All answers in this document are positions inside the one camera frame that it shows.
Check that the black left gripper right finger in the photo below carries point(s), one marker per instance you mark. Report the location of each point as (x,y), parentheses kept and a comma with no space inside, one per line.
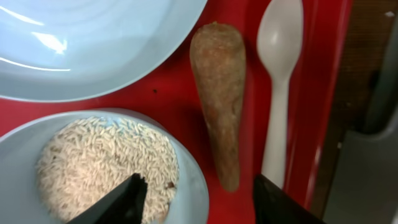
(273,206)

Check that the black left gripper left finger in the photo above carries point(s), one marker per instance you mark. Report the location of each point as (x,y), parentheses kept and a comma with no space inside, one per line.
(123,205)

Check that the white rice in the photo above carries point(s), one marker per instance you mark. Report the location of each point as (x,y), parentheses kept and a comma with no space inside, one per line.
(90,157)

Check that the light blue rice bowl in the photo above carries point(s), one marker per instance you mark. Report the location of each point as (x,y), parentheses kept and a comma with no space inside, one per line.
(21,147)

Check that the brown carrot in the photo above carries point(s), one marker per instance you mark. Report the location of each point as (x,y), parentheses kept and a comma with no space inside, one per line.
(218,62)

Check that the large light blue plate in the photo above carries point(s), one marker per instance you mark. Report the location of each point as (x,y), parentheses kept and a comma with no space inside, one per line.
(72,50)

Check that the white plastic spoon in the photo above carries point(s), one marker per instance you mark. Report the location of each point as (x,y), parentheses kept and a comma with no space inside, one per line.
(279,44)

